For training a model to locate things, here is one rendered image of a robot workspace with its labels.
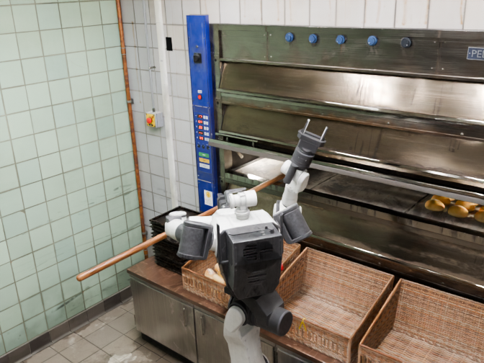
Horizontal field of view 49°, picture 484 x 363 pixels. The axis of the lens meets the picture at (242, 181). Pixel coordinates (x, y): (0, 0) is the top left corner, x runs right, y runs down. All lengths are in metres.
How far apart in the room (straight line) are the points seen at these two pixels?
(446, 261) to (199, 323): 1.45
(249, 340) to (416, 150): 1.19
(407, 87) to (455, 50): 0.27
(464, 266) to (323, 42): 1.31
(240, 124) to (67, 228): 1.43
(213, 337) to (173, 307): 0.34
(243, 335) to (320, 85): 1.32
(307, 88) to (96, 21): 1.57
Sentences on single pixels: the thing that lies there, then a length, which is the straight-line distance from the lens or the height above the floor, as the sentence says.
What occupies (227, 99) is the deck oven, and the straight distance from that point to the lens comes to 3.24.
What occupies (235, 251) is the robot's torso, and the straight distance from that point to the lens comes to 2.02.
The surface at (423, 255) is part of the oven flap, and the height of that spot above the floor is 1.00.
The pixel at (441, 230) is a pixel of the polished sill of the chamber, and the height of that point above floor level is 1.16.
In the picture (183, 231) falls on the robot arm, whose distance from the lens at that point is 2.14.
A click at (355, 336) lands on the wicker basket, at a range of 2.68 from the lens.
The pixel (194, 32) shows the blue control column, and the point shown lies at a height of 2.05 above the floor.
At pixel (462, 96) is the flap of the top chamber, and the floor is 1.82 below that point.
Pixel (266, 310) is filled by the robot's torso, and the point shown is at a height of 1.04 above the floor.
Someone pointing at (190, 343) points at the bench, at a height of 0.24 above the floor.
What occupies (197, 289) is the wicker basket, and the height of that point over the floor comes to 0.62.
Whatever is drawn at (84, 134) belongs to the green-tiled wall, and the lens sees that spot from 3.74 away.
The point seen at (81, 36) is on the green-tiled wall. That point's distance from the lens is 3.68.
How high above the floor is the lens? 2.32
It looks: 21 degrees down
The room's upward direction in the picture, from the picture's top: 2 degrees counter-clockwise
